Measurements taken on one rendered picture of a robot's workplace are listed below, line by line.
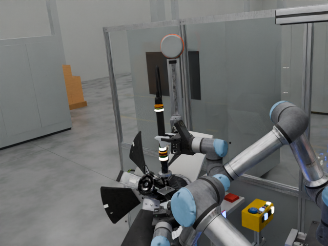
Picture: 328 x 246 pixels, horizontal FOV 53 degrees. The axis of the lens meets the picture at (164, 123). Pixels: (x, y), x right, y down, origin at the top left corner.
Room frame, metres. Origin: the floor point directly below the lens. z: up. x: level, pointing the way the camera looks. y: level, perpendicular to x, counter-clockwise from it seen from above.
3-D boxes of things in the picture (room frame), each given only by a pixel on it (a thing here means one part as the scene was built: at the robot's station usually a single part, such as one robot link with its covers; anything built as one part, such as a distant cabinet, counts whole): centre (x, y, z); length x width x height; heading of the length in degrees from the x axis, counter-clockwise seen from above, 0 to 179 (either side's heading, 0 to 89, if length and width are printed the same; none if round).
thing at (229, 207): (2.03, -0.29, 0.84); 0.36 x 0.24 x 0.03; 46
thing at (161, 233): (1.14, 0.05, 1.18); 0.11 x 0.08 x 0.09; 172
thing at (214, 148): (1.40, -0.22, 1.47); 0.11 x 0.08 x 0.09; 56
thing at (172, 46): (2.26, -0.10, 1.88); 0.17 x 0.15 x 0.16; 46
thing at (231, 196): (1.99, -0.41, 0.87); 0.08 x 0.08 x 0.02; 39
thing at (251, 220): (1.51, -0.45, 1.02); 0.16 x 0.10 x 0.11; 136
